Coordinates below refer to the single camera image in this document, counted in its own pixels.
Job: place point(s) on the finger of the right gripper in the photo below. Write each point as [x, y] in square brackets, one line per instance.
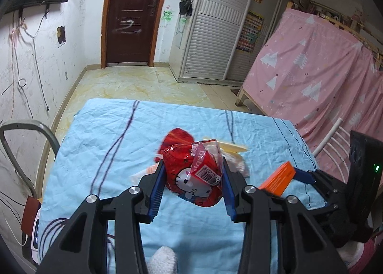
[303, 176]

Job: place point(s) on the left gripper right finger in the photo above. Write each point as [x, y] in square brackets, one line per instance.
[232, 185]

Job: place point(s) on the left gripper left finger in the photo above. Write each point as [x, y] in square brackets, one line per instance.
[152, 187]

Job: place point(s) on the red white tube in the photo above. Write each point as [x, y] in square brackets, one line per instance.
[136, 178]

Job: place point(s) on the orange box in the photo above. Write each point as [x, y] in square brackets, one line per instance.
[278, 182]

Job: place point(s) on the red hello kitty bag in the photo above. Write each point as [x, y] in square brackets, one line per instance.
[194, 168]

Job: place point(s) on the white metal chair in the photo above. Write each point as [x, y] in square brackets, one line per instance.
[336, 146]

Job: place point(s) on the light blue bed sheet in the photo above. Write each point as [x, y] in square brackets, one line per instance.
[111, 140]

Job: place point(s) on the white fluffy glove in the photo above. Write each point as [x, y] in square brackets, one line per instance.
[163, 261]

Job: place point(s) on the pink tree-print curtain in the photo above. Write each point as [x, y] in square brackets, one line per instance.
[310, 73]

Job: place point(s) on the brown box on floor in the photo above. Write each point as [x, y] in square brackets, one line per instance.
[29, 215]

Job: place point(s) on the white louvered wardrobe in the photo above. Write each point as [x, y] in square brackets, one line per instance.
[204, 44]

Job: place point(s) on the dark brown door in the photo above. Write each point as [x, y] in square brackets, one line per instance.
[129, 32]

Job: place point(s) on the colourful wall chart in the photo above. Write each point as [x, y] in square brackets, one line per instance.
[251, 30]

